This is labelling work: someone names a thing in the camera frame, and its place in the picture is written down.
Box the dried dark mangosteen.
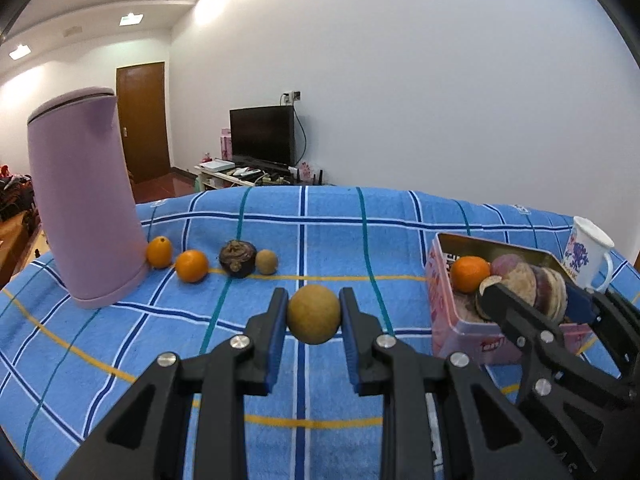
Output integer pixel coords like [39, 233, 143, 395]
[219, 240, 258, 276]

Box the purple round radish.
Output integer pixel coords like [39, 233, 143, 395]
[490, 253, 532, 276]

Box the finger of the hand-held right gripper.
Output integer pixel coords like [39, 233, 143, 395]
[477, 280, 621, 402]
[565, 270, 640, 377]

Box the white television stand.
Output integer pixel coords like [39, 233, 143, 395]
[194, 162, 301, 192]

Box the pile of clothes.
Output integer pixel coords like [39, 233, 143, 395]
[0, 164, 38, 221]

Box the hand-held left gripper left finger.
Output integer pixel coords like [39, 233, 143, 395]
[55, 287, 291, 480]

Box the blue plaid blanket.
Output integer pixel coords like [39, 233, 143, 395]
[0, 186, 640, 480]

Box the black television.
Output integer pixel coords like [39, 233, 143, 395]
[229, 105, 296, 168]

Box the medium orange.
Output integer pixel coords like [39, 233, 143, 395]
[175, 249, 210, 284]

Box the purple electric kettle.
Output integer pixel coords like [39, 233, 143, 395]
[26, 87, 150, 310]

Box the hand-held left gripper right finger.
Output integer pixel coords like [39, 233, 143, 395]
[339, 286, 576, 480]

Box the black power cable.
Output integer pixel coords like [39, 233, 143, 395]
[292, 104, 307, 167]

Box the pink metal tin box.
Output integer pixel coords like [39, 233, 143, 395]
[425, 232, 608, 367]

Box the small oval kumquat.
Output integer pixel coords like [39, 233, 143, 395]
[146, 236, 173, 269]

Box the white printed mug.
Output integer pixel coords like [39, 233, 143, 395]
[560, 216, 615, 293]

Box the brown wooden door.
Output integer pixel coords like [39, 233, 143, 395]
[116, 62, 172, 183]

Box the large orange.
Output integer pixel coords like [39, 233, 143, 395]
[451, 256, 492, 294]

